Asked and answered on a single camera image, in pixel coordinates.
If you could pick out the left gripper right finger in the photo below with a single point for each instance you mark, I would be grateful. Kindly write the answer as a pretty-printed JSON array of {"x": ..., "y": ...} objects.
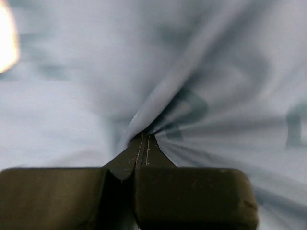
[{"x": 167, "y": 197}]

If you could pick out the blue letter print pillowcase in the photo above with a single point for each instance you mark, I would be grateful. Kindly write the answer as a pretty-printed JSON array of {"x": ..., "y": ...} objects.
[{"x": 222, "y": 83}]

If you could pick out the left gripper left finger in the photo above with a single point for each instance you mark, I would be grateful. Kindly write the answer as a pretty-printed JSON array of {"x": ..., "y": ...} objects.
[{"x": 81, "y": 198}]

